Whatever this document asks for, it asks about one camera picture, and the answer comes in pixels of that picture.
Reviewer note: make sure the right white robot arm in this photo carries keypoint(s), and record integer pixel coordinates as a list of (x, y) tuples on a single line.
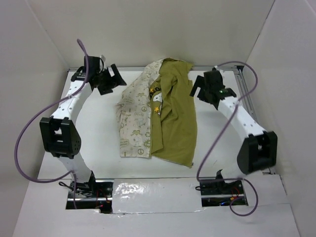
[(259, 147)]

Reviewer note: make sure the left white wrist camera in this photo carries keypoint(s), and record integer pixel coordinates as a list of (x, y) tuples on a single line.
[(102, 60)]

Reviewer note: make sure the white foil tape panel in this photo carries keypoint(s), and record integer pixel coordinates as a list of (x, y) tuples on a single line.
[(162, 195)]

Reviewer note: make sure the aluminium frame rail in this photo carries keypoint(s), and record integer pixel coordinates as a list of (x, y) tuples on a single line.
[(98, 128)]

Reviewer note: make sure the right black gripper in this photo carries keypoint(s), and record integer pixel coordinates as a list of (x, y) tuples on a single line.
[(199, 83)]

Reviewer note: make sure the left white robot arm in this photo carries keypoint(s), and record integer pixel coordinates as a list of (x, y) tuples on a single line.
[(59, 134)]

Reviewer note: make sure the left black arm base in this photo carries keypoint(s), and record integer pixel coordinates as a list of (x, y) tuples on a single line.
[(100, 198)]

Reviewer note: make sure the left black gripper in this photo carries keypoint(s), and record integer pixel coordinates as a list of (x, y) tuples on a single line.
[(112, 83)]

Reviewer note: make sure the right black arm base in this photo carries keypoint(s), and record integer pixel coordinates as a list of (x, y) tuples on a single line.
[(221, 193)]

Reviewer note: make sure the cream printed hooded jacket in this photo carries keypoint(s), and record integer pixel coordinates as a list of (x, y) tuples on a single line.
[(157, 116)]

